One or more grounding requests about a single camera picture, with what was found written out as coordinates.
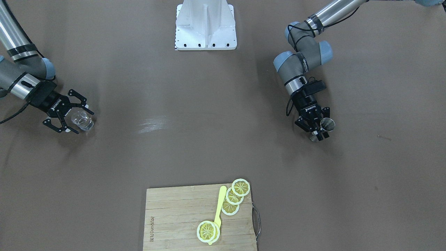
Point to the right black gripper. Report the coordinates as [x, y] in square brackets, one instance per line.
[44, 99]

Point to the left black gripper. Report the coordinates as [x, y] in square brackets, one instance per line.
[307, 104]

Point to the small glass cup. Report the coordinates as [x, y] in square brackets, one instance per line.
[82, 120]

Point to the steel jigger measuring cup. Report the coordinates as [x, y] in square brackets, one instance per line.
[322, 131]

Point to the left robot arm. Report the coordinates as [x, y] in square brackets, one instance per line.
[309, 54]

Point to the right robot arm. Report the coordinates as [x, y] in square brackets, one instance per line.
[30, 76]

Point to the lemon slice middle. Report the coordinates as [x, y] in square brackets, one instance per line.
[232, 198]

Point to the lemon slice inner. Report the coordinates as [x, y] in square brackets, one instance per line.
[229, 209]

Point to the wooden cutting board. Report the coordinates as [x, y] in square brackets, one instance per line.
[173, 214]

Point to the lemon slice on knife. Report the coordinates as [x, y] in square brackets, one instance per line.
[208, 232]

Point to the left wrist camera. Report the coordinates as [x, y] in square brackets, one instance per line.
[312, 88]

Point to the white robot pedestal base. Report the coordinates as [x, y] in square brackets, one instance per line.
[205, 25]

